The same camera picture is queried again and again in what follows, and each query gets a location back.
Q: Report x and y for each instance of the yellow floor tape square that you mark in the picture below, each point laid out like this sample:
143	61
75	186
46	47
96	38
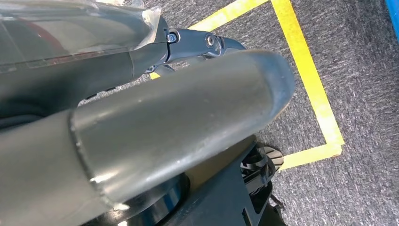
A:
311	78

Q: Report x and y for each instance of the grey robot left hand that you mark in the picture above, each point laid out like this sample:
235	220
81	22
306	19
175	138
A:
187	118

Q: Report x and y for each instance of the blue metal shelf rack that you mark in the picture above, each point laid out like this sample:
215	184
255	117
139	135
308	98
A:
393	15

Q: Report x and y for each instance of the black robot foot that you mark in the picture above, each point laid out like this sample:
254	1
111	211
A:
274	157

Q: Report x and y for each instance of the black robot leg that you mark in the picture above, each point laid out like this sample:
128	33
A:
218	199

